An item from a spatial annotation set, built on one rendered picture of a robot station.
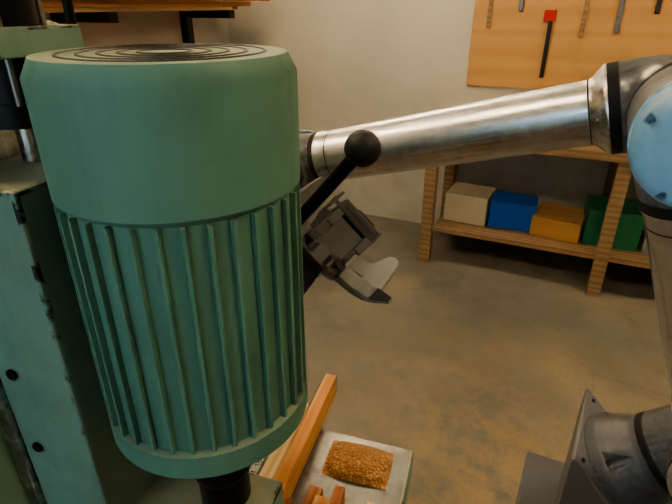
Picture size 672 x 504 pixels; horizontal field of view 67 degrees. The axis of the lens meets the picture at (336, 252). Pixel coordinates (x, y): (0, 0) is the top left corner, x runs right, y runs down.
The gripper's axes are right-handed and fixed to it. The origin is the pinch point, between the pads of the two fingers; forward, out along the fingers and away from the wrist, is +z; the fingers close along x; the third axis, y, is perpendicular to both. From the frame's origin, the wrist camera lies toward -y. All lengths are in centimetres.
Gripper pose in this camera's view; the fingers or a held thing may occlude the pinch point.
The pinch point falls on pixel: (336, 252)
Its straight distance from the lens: 50.4
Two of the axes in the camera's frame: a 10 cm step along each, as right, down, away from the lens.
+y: 7.1, -6.9, 1.7
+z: 2.1, -0.3, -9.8
